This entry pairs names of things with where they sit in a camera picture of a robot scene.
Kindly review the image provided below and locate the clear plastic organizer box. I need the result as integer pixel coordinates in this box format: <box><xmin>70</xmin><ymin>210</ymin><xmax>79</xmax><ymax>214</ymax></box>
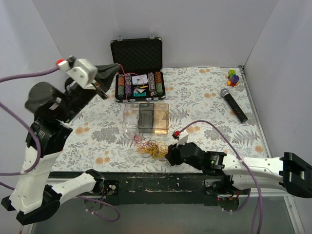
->
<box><xmin>122</xmin><ymin>102</ymin><xmax>169</xmax><ymax>135</ymax></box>

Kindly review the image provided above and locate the orange green chip row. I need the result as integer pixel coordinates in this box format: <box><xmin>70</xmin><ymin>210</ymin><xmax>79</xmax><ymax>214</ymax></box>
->
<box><xmin>155</xmin><ymin>72</ymin><xmax>163</xmax><ymax>96</ymax></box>

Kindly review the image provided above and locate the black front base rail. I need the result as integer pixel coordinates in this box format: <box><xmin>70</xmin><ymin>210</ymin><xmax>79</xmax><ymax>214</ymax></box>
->
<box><xmin>48</xmin><ymin>171</ymin><xmax>239</xmax><ymax>206</ymax></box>

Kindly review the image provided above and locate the floral table mat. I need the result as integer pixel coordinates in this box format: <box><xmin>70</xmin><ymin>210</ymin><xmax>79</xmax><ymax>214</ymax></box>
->
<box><xmin>53</xmin><ymin>67</ymin><xmax>268</xmax><ymax>173</ymax></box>

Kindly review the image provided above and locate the dark brown thin wire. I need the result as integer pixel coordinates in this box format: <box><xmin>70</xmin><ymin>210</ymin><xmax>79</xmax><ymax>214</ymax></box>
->
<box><xmin>129</xmin><ymin>136</ymin><xmax>169</xmax><ymax>159</ymax></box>

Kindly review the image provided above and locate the teal card box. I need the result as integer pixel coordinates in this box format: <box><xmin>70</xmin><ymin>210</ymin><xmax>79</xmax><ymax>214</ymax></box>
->
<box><xmin>133</xmin><ymin>88</ymin><xmax>147</xmax><ymax>97</ymax></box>

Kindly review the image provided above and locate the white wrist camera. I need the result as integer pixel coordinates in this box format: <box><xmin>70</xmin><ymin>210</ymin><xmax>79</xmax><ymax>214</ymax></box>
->
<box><xmin>66</xmin><ymin>58</ymin><xmax>98</xmax><ymax>90</ymax></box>
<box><xmin>172</xmin><ymin>130</ymin><xmax>189</xmax><ymax>146</ymax></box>

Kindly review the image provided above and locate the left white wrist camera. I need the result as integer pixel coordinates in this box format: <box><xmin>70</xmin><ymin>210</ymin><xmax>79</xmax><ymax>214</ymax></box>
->
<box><xmin>66</xmin><ymin>58</ymin><xmax>98</xmax><ymax>90</ymax></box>

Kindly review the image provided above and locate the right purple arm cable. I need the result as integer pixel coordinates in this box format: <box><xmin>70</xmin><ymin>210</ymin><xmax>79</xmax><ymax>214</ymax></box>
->
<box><xmin>177</xmin><ymin>120</ymin><xmax>263</xmax><ymax>234</ymax></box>

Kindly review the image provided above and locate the black poker chip case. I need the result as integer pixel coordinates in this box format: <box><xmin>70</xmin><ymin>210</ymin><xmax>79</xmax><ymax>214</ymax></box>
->
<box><xmin>110</xmin><ymin>35</ymin><xmax>166</xmax><ymax>103</ymax></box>

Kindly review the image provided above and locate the black handheld microphone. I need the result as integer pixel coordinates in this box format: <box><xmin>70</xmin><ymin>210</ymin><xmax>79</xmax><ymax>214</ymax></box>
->
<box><xmin>220</xmin><ymin>88</ymin><xmax>248</xmax><ymax>123</ymax></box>

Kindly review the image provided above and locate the white playing card deck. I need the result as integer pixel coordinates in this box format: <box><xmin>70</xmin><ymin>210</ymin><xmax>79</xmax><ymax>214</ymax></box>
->
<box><xmin>132</xmin><ymin>74</ymin><xmax>148</xmax><ymax>85</ymax></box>

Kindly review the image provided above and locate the colourful toy block train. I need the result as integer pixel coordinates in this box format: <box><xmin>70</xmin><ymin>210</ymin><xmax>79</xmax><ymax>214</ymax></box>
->
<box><xmin>226</xmin><ymin>70</ymin><xmax>239</xmax><ymax>87</ymax></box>

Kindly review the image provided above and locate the purple poker chip row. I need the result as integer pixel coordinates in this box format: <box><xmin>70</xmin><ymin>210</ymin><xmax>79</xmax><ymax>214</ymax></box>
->
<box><xmin>125</xmin><ymin>74</ymin><xmax>132</xmax><ymax>97</ymax></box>

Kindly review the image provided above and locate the grey poker chip row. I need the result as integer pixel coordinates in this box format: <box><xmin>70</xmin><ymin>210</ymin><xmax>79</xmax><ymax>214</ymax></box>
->
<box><xmin>148</xmin><ymin>72</ymin><xmax>156</xmax><ymax>96</ymax></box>

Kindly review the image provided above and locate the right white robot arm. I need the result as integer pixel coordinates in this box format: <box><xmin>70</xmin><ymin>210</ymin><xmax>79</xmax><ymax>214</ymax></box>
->
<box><xmin>165</xmin><ymin>142</ymin><xmax>312</xmax><ymax>198</ymax></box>

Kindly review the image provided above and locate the orange poker chip row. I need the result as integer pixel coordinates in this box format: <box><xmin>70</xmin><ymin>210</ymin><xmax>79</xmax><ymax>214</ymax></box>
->
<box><xmin>117</xmin><ymin>76</ymin><xmax>125</xmax><ymax>98</ymax></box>

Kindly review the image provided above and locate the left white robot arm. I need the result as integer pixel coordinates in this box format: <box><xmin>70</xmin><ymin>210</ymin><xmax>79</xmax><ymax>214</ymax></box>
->
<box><xmin>1</xmin><ymin>58</ymin><xmax>120</xmax><ymax>225</ymax></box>

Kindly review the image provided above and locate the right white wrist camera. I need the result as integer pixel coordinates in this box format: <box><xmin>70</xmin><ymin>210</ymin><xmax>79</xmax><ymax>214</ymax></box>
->
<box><xmin>172</xmin><ymin>130</ymin><xmax>189</xmax><ymax>146</ymax></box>

